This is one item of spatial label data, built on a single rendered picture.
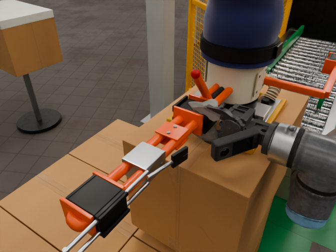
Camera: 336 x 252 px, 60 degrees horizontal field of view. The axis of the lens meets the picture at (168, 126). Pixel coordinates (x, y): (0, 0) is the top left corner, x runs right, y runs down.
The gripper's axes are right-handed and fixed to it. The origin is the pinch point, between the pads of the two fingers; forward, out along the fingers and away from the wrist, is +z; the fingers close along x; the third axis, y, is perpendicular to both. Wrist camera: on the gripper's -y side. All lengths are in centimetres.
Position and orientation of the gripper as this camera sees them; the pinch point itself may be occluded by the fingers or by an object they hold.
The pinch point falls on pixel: (190, 118)
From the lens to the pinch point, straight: 73.4
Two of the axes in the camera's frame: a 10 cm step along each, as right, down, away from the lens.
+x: -0.1, -8.2, -5.7
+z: -8.3, -3.1, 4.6
